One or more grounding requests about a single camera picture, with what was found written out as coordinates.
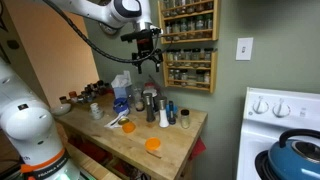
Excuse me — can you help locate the orange lid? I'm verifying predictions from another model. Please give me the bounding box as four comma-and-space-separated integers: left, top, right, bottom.
145, 137, 161, 150

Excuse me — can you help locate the blue black bottle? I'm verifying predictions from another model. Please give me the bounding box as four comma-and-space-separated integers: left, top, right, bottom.
168, 101, 176, 125

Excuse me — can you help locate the white stove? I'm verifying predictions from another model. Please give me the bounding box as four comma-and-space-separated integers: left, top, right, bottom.
236, 87, 320, 180

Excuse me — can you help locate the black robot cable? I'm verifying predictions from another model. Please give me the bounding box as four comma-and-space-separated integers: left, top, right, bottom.
42, 0, 161, 65

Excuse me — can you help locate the lower wooden spice rack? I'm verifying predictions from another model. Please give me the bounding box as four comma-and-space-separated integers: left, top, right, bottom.
162, 48, 217, 93

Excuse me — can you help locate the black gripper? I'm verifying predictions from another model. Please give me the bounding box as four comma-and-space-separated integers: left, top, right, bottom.
121, 28, 161, 74

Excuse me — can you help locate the tissue box with tissues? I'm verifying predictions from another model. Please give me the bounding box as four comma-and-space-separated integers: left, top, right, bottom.
111, 70, 132, 98

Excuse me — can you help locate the upper wooden spice rack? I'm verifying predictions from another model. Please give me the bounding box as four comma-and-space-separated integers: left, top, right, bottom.
158, 0, 220, 44

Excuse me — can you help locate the wooden butcher block table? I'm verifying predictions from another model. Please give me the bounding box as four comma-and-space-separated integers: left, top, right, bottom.
56, 94, 208, 180

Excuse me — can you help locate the blue kettle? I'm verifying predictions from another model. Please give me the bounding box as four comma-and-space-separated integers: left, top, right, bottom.
268, 129, 320, 180

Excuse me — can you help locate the gold jar lid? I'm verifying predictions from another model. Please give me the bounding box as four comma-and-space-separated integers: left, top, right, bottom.
118, 117, 130, 125

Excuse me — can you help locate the white shaker container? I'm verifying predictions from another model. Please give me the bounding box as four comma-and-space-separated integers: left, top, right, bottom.
90, 103, 100, 114

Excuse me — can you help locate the white light switch plate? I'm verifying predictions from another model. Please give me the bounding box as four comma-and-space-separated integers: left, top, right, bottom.
236, 37, 254, 61

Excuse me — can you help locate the white paper napkin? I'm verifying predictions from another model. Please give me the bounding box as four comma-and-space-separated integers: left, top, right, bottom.
104, 109, 130, 129

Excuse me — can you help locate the small spice jar black lid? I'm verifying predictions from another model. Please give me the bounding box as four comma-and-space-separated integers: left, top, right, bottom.
180, 109, 190, 129

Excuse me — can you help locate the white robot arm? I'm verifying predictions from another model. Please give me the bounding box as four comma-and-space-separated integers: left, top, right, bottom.
0, 0, 160, 180

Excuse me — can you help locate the steel pepper grinder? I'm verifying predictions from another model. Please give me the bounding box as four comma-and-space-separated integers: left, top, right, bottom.
144, 93, 155, 122

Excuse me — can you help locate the orange bowl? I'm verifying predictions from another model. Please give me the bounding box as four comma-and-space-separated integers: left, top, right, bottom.
122, 122, 136, 133

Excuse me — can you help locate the white ceramic bowl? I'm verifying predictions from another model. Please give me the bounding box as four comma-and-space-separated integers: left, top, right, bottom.
51, 103, 71, 116

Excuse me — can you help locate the wooden spice rack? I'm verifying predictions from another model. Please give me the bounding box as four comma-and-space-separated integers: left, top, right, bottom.
162, 48, 217, 93
158, 0, 220, 44

